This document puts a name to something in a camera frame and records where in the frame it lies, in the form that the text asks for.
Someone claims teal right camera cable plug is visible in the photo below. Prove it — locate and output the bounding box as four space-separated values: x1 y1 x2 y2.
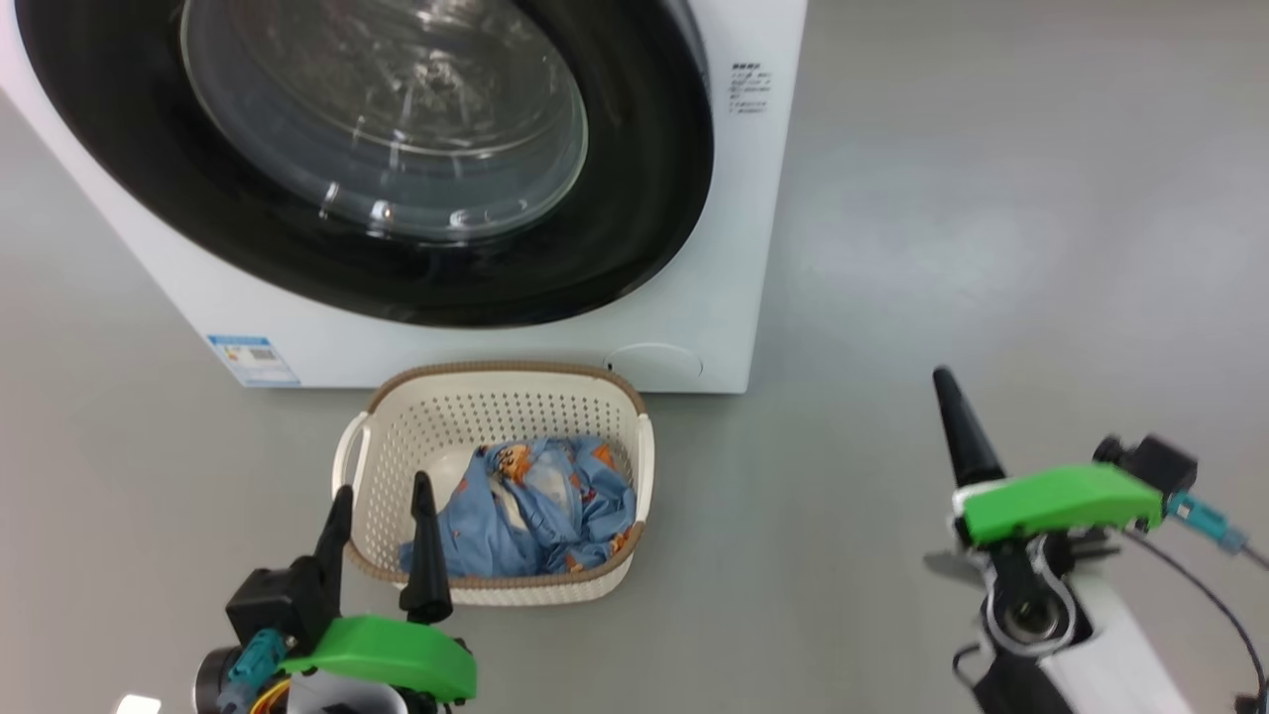
1167 493 1249 555

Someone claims small printed text label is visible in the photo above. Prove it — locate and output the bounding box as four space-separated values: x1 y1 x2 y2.
729 61 772 116

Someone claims blue white energy label sticker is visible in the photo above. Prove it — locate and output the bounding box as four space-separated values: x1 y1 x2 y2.
206 334 301 388

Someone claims blue cartoon print garment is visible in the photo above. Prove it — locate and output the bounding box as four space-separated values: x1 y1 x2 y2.
399 436 637 579

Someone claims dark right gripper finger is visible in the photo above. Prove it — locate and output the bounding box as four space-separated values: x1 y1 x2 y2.
932 367 1005 489

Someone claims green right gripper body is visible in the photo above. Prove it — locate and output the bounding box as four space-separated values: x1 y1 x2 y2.
954 464 1163 546

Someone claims teal left camera cable plug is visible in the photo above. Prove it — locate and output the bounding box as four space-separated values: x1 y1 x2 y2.
220 629 290 713

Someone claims white front-load washing machine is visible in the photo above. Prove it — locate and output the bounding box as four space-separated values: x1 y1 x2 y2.
0 0 809 396

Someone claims cream perforated basket brown rim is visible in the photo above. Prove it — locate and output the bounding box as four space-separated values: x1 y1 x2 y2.
332 361 655 607

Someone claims black round glass washer door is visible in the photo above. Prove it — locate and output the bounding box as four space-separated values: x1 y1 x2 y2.
15 0 715 329

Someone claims round white drain filter cover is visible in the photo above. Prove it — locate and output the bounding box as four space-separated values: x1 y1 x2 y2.
605 343 704 390

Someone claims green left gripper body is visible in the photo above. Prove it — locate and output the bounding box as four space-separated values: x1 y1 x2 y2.
283 613 479 707

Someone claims teal camera cable plug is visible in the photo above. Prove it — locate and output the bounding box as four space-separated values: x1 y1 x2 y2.
220 629 290 713
1167 493 1249 555

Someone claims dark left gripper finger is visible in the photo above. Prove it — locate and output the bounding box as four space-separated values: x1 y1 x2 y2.
400 471 454 624
313 484 355 621

